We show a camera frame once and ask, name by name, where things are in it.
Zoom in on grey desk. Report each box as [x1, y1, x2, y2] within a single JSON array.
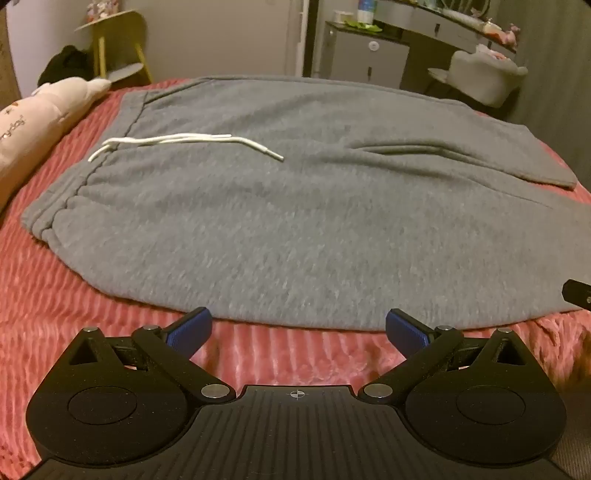
[[374, 0, 522, 57]]

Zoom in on black cloth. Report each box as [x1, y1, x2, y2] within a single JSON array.
[[37, 45, 96, 88]]

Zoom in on pink ornament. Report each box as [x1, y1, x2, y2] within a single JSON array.
[[87, 0, 117, 20]]

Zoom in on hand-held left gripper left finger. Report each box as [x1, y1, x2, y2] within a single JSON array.
[[68, 306, 235, 403]]

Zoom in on grey pants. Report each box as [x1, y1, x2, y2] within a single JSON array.
[[21, 74, 591, 331]]

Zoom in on grey cabinet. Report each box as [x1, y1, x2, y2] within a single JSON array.
[[311, 21, 411, 91]]

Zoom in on red ribbed blanket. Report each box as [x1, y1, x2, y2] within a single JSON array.
[[0, 78, 591, 472]]

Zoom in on pink plush pillow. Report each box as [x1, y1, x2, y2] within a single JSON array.
[[0, 76, 112, 209]]

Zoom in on white chair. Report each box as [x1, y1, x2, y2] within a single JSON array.
[[427, 48, 530, 110]]

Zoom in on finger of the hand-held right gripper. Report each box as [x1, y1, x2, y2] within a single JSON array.
[[562, 278, 591, 311]]

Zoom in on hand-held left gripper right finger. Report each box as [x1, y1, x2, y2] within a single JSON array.
[[362, 308, 530, 403]]

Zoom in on yellow side table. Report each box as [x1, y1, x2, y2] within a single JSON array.
[[74, 10, 153, 86]]

